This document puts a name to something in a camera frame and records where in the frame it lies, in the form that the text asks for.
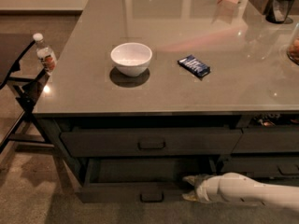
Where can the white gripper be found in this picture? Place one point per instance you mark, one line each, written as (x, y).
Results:
(206, 189)

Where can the drawer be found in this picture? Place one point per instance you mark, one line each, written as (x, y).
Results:
(149, 141)
(141, 180)
(268, 140)
(262, 167)

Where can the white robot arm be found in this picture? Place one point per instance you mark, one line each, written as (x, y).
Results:
(239, 189)

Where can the blue snack bar wrapper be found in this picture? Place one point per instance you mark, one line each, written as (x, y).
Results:
(194, 66)

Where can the white ceramic bowl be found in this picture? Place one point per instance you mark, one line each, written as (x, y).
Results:
(131, 59)

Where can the glass jar with snacks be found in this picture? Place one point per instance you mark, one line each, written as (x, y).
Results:
(293, 47)

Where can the clear plastic water bottle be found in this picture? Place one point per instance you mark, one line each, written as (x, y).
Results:
(45, 53)

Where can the dark folding chair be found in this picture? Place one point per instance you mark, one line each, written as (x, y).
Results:
(26, 90)

